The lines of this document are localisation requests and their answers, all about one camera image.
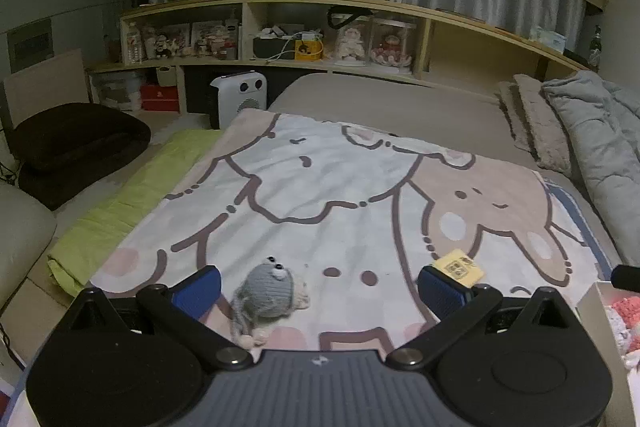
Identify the dark brown cushion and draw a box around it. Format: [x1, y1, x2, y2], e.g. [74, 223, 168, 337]
[12, 102, 152, 210]

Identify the glass bottle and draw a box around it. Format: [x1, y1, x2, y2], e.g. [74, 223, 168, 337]
[589, 25, 604, 68]

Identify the red box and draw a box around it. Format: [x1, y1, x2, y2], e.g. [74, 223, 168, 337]
[140, 84, 180, 113]

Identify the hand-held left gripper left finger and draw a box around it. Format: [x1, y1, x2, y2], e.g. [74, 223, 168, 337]
[69, 265, 254, 374]

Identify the green blanket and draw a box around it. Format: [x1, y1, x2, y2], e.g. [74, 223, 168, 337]
[47, 129, 227, 296]

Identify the grey crochet creature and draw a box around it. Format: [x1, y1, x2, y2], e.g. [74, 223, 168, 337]
[229, 256, 312, 349]

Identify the white doll in clear case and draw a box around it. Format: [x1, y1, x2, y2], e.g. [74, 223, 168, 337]
[333, 14, 369, 68]

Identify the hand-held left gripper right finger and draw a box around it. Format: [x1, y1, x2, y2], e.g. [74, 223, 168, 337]
[384, 264, 579, 372]

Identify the grey duvet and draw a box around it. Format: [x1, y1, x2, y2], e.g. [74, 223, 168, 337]
[541, 70, 640, 259]

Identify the small yellow box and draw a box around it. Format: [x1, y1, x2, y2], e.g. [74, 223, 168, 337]
[430, 248, 486, 289]

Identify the group of small figurines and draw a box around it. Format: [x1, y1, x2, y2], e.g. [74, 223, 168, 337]
[142, 20, 240, 61]

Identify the pink doll in clear case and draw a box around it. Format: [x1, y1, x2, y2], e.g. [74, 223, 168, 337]
[369, 14, 417, 68]

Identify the clear plastic bottle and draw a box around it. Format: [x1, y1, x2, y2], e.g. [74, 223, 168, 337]
[124, 21, 144, 64]

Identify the white space heater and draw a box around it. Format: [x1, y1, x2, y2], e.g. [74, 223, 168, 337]
[208, 71, 267, 128]

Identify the pink crochet doll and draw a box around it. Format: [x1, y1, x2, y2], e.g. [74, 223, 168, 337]
[606, 296, 640, 354]

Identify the black box on shelf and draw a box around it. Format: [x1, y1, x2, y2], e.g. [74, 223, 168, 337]
[252, 35, 296, 60]

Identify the white cardboard box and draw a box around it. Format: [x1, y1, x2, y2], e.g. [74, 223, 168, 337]
[575, 281, 640, 403]

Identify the white pillow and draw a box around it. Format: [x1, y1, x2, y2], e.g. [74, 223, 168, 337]
[0, 181, 59, 309]

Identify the leaning wooden board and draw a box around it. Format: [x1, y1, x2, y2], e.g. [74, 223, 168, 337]
[2, 48, 92, 124]

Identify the tissue box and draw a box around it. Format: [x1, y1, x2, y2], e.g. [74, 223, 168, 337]
[530, 26, 568, 54]

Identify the fuzzy beige pillow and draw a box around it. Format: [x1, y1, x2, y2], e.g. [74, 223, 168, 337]
[497, 74, 572, 173]

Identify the cartoon printed blanket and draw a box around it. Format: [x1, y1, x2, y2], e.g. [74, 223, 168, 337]
[89, 109, 614, 354]

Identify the yellow gadget on shelf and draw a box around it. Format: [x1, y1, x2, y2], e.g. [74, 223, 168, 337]
[294, 38, 324, 61]

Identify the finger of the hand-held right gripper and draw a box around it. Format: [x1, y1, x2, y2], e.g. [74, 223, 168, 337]
[610, 264, 640, 293]

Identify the long wooden shelf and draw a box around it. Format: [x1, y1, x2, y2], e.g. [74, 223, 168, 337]
[91, 0, 592, 118]

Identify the wall vent panel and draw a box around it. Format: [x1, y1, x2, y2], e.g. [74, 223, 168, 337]
[7, 17, 54, 73]

